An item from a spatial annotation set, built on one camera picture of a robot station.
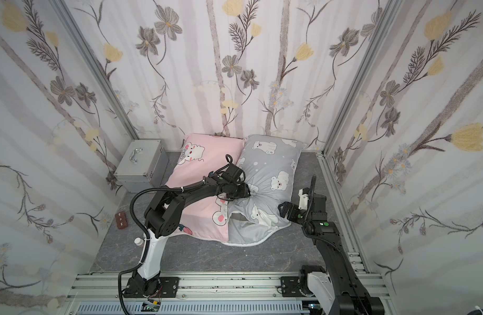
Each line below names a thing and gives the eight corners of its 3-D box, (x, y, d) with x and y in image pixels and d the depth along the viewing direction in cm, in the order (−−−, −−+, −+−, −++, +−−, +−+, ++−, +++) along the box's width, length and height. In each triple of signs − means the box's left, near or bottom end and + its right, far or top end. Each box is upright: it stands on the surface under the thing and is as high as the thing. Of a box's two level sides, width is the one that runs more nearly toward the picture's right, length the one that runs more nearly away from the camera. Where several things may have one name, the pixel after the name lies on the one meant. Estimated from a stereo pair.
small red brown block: (120, 231, 91) (117, 229, 89) (117, 216, 95) (114, 214, 94) (128, 227, 92) (126, 225, 90) (125, 212, 97) (123, 210, 95)
